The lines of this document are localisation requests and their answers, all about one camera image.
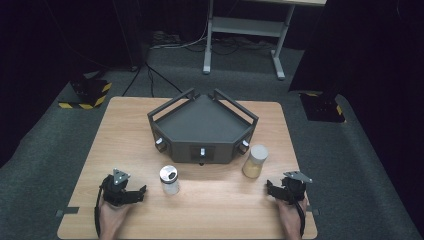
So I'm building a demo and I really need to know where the black yellow striped stand base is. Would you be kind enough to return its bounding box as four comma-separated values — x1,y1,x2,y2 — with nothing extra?
58,78,113,110
299,90,346,124

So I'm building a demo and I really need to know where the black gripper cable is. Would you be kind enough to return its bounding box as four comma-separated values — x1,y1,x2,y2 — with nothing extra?
293,196,308,238
93,185,105,239

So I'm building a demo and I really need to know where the white floor cable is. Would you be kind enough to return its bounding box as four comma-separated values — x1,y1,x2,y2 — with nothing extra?
149,19,210,50

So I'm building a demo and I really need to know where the glass shaker jar silver lid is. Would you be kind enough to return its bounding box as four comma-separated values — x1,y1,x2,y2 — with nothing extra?
159,165,181,196

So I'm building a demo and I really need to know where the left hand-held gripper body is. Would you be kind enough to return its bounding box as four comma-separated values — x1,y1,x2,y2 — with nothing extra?
100,168,134,207

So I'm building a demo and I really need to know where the black floor cable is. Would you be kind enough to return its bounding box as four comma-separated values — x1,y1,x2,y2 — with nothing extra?
121,63,184,98

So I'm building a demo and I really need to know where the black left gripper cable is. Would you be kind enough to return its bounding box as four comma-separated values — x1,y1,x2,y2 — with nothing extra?
93,185,105,239

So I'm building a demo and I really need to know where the person's left hand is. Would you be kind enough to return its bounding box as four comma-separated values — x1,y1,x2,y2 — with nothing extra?
98,201,131,231

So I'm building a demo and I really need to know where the white metal desk frame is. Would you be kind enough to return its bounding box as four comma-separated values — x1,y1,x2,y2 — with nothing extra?
202,0,328,81

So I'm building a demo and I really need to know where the yellow spice jar white lid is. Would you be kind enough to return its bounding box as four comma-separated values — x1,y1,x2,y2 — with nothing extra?
241,144,269,179

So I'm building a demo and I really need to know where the black curtain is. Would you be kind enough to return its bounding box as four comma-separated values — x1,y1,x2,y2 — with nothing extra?
288,0,424,231
0,0,149,168

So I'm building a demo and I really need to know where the dark grey corner shelf rack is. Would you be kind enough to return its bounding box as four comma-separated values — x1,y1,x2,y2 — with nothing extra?
147,87,260,167

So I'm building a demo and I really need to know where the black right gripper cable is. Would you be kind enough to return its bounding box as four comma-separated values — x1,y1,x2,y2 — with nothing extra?
293,196,308,238

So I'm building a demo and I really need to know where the person's right hand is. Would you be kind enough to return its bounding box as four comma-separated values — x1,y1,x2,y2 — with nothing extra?
276,198,308,231

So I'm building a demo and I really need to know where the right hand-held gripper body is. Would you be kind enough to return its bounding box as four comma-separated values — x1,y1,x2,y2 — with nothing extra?
281,170,314,205

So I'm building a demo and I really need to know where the bundle of black floor cables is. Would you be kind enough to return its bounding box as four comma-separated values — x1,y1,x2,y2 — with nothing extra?
184,36,278,56

